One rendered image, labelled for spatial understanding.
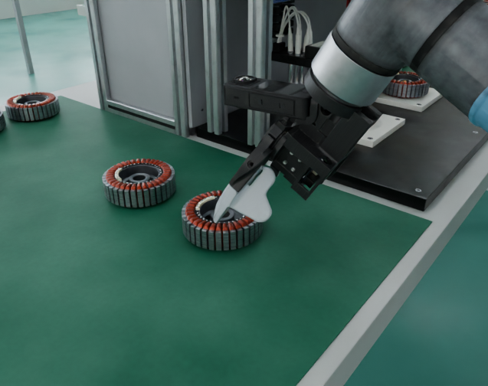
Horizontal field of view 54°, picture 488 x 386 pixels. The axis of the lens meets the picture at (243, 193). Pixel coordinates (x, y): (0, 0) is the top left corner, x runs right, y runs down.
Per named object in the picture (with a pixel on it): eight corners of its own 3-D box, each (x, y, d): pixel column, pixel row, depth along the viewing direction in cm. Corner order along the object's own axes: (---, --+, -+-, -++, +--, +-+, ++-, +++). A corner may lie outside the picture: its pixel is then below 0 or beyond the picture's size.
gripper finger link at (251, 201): (237, 250, 53) (293, 189, 52) (200, 215, 54) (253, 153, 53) (244, 248, 56) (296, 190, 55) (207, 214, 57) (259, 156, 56)
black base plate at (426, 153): (520, 103, 116) (523, 94, 115) (424, 212, 72) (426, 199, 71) (345, 70, 141) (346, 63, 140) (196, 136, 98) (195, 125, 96)
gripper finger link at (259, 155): (234, 192, 52) (289, 130, 51) (224, 182, 52) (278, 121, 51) (244, 193, 57) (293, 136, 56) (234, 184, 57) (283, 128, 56)
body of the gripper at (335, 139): (301, 205, 53) (364, 129, 45) (244, 155, 55) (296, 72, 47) (329, 178, 59) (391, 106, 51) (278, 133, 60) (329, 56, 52)
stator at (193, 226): (276, 223, 69) (277, 201, 67) (233, 263, 61) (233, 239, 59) (214, 201, 74) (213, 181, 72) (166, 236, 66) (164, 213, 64)
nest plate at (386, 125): (404, 124, 98) (405, 119, 97) (372, 148, 87) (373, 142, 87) (338, 109, 106) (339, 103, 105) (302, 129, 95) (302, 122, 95)
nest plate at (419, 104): (444, 95, 114) (445, 89, 113) (421, 112, 104) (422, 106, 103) (384, 83, 122) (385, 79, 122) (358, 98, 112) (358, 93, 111)
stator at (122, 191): (173, 173, 83) (171, 153, 81) (178, 206, 73) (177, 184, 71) (106, 179, 81) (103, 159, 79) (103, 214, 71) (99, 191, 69)
